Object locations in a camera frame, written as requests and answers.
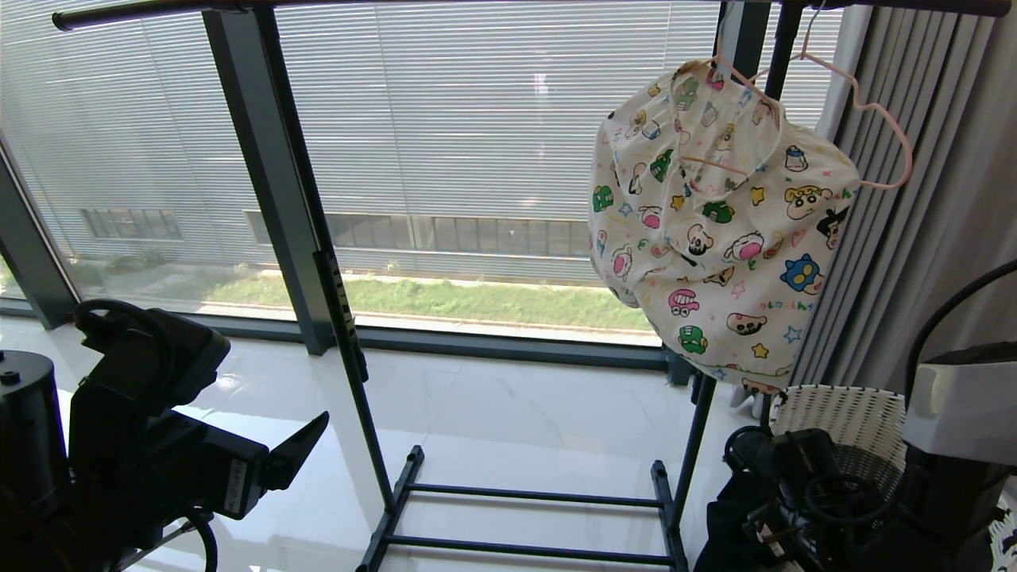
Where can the white laundry basket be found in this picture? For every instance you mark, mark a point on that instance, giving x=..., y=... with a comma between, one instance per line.
x=842, y=413

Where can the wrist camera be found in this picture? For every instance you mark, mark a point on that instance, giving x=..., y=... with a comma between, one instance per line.
x=794, y=457
x=175, y=349

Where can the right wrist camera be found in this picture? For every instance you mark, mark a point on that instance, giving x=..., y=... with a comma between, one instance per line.
x=794, y=457

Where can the black clothes rack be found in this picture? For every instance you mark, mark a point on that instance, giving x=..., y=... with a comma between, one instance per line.
x=342, y=302

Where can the black garment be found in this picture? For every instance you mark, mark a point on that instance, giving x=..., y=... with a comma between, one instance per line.
x=727, y=524

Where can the pink clothes hanger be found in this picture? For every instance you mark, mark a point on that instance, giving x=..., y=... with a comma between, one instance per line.
x=747, y=79
x=862, y=105

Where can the cream printed garment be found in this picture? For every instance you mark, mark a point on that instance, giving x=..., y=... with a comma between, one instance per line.
x=715, y=238

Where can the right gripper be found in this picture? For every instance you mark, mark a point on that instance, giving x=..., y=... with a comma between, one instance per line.
x=802, y=532

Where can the beige curtain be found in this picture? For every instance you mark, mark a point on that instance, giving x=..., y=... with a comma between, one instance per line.
x=937, y=238

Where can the window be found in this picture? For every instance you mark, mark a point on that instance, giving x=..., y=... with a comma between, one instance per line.
x=477, y=119

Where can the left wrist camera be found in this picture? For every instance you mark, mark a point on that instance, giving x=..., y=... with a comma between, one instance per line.
x=175, y=349

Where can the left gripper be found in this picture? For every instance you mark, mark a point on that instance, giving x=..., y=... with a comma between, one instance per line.
x=175, y=477

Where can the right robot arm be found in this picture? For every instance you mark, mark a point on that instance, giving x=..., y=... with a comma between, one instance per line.
x=961, y=397

